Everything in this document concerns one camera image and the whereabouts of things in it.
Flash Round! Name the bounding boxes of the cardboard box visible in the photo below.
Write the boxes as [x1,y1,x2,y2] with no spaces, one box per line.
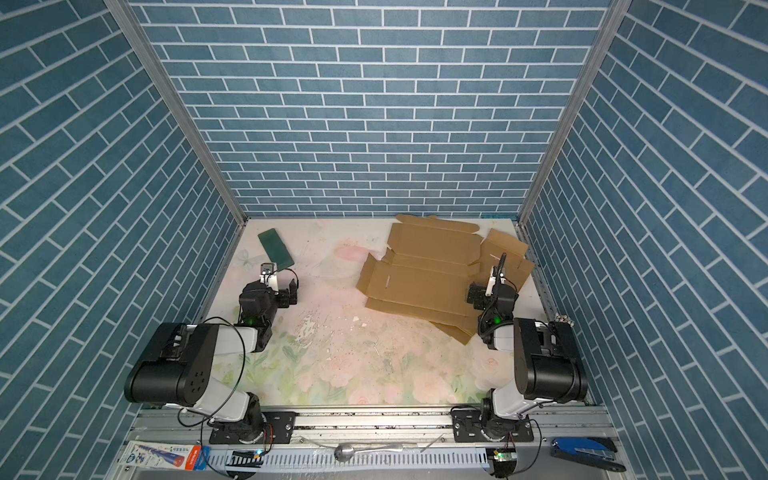
[356,215,483,336]
[432,228,535,344]

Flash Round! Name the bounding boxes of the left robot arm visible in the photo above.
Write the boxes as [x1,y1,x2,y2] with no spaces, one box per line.
[124,275,299,447]

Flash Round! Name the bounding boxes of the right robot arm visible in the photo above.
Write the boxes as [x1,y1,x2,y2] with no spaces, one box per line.
[467,254,588,441]

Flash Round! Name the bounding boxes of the green sponge block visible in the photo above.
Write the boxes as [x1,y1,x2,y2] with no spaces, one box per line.
[258,228,295,271]

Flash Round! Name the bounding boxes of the white printed package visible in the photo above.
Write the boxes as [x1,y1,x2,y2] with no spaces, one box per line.
[118,441,206,471]

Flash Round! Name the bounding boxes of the metal spoon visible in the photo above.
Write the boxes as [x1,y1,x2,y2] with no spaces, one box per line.
[299,440,445,463]

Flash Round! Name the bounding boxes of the blue black pliers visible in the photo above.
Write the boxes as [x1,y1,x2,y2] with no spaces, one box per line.
[550,437,626,473]

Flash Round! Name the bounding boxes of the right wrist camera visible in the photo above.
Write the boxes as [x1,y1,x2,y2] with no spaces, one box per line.
[485,266,505,297]

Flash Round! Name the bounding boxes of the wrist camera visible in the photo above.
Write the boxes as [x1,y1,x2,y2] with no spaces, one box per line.
[260,262,279,292]
[485,266,505,297]

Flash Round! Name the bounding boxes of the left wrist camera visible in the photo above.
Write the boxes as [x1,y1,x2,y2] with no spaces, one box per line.
[260,262,279,292]

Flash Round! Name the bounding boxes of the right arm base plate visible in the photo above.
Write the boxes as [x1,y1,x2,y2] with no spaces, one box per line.
[449,408,534,443]

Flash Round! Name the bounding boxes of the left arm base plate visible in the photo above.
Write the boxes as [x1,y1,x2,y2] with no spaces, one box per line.
[209,411,297,446]

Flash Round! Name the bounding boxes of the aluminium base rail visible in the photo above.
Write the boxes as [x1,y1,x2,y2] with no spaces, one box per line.
[109,403,634,479]

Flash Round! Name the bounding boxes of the white slotted cable duct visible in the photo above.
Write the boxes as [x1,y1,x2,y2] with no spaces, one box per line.
[202,448,490,473]

